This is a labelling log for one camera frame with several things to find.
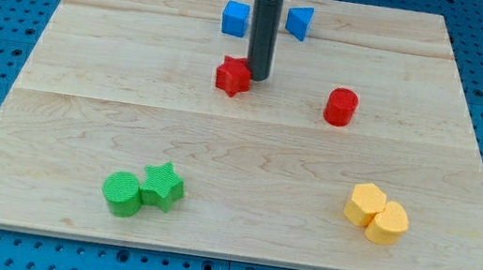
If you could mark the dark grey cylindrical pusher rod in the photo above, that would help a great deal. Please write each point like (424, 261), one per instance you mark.
(263, 31)

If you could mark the red star block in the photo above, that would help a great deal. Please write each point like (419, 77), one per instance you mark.
(233, 76)

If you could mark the green star block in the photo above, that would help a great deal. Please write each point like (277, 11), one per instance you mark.
(162, 186)

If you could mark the blue triangular prism block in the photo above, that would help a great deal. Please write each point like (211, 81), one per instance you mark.
(298, 21)

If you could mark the blue cube block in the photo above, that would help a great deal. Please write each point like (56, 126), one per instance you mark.
(235, 18)

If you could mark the red cylinder block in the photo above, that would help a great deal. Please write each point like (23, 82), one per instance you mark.
(340, 107)

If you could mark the light wooden board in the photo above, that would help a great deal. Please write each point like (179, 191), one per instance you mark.
(114, 85)

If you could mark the yellow hexagon block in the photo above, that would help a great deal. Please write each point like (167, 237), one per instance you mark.
(364, 203)

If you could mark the green cylinder block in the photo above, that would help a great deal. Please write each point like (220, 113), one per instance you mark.
(121, 191)

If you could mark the yellow heart block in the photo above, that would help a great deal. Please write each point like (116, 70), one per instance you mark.
(388, 226)

